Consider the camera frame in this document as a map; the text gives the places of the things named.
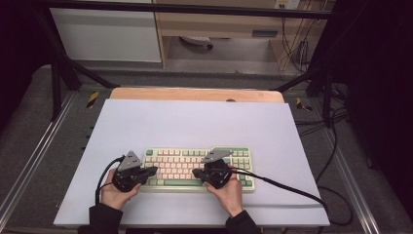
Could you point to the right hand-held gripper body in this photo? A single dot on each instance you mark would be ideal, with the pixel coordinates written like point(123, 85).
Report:
point(219, 175)

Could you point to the white table board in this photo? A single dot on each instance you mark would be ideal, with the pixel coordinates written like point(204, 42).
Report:
point(195, 126)

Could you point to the person's right hand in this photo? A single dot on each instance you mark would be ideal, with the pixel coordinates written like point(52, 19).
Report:
point(230, 198)

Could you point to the black metal crossbar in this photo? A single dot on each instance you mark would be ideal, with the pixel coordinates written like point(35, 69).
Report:
point(195, 9)

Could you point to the green and pink keyboard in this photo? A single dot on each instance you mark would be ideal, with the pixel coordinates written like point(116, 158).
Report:
point(175, 167)

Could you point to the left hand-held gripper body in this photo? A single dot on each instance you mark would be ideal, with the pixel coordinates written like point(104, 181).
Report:
point(126, 178)

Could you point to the wooden table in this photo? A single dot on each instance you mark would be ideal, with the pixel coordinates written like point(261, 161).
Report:
point(181, 94)

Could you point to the black curtain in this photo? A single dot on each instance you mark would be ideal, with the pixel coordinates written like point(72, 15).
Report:
point(380, 81)
point(16, 48)

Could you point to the black metal frame stand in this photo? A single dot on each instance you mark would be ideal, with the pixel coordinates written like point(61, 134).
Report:
point(56, 84)
point(327, 94)

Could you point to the yellow clamp right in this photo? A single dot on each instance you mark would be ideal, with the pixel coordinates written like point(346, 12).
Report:
point(302, 104)

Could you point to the aluminium floor rail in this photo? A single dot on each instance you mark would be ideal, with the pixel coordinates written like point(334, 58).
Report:
point(354, 185)
point(35, 159)

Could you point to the person's left hand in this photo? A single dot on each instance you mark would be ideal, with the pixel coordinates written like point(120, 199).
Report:
point(113, 196)

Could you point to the white wall socket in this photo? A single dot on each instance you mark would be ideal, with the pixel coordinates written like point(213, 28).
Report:
point(287, 4)

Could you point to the light wooden desk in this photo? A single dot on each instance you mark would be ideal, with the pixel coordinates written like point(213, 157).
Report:
point(220, 26)

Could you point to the white chair base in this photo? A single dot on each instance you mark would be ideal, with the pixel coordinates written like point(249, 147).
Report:
point(196, 40)

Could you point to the white cabinet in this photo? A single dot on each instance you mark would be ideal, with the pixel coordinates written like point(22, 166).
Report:
point(107, 35)

